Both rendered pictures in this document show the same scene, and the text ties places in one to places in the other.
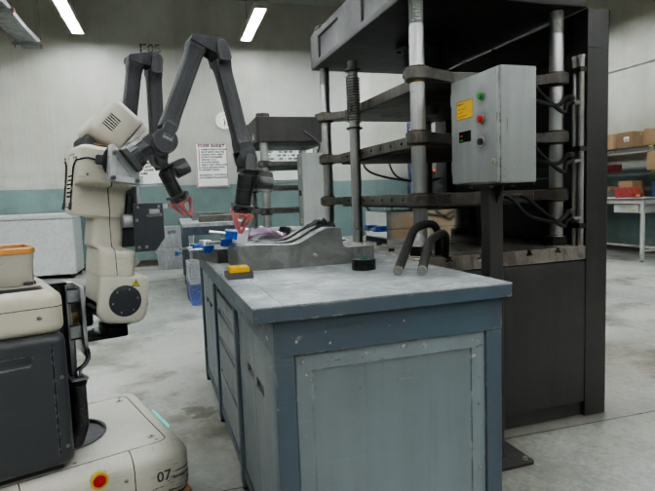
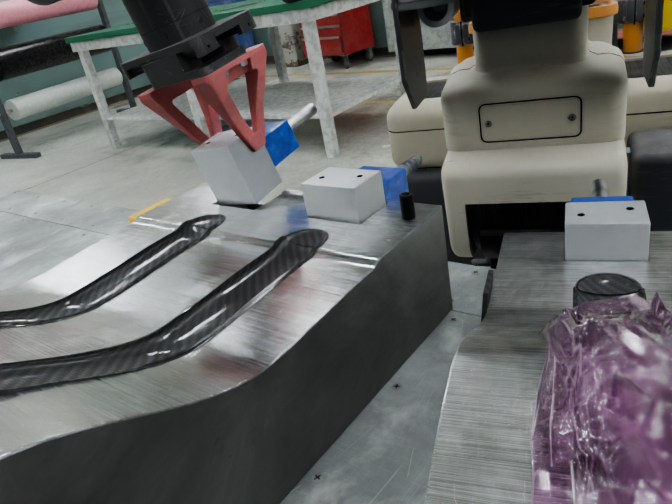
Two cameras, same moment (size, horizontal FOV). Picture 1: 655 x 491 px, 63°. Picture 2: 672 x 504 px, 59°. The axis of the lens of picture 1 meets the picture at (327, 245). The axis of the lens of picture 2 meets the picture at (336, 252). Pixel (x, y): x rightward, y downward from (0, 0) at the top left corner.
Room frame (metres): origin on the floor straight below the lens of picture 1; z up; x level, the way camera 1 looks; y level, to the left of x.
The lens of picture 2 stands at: (2.36, 0.12, 1.06)
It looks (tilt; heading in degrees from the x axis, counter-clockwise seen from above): 26 degrees down; 150
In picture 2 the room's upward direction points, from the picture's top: 11 degrees counter-clockwise
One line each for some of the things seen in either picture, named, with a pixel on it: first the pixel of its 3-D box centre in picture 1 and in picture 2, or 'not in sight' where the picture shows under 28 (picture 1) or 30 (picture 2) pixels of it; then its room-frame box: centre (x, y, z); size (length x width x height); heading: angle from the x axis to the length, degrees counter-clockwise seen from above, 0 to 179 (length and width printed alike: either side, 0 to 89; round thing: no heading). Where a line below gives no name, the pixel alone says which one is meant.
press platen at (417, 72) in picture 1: (427, 113); not in sight; (2.84, -0.55, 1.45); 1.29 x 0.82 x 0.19; 18
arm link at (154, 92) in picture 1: (155, 112); not in sight; (2.17, 0.66, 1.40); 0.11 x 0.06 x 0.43; 36
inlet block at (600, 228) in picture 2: (205, 248); (601, 218); (2.12, 0.49, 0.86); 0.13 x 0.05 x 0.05; 125
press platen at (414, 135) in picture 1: (429, 162); not in sight; (2.84, -0.55, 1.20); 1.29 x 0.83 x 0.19; 18
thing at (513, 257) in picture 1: (429, 245); not in sight; (2.85, -0.54, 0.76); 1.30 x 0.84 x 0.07; 18
